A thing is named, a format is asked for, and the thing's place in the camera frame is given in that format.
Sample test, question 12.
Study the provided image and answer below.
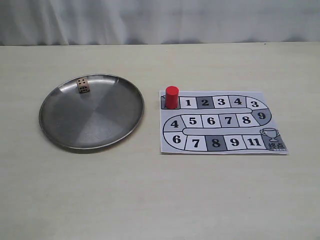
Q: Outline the wooden die with black pips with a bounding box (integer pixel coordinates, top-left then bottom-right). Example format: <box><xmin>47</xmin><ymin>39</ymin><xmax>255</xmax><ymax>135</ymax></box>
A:
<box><xmin>76</xmin><ymin>78</ymin><xmax>90</xmax><ymax>94</ymax></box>

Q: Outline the round stainless steel plate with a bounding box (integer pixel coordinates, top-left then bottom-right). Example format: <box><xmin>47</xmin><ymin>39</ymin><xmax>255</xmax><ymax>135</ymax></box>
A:
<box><xmin>38</xmin><ymin>73</ymin><xmax>145</xmax><ymax>153</ymax></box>

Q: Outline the printed paper game board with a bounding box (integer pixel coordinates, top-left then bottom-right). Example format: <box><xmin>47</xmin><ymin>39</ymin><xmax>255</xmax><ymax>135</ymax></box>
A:
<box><xmin>159</xmin><ymin>90</ymin><xmax>289</xmax><ymax>155</ymax></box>

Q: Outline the white curtain backdrop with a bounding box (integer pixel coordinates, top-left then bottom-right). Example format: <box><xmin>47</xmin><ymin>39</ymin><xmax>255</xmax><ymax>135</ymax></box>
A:
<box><xmin>0</xmin><ymin>0</ymin><xmax>320</xmax><ymax>46</ymax></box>

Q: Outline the red cylindrical object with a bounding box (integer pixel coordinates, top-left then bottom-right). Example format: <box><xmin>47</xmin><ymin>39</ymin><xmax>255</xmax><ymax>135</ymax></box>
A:
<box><xmin>165</xmin><ymin>86</ymin><xmax>179</xmax><ymax>109</ymax></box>

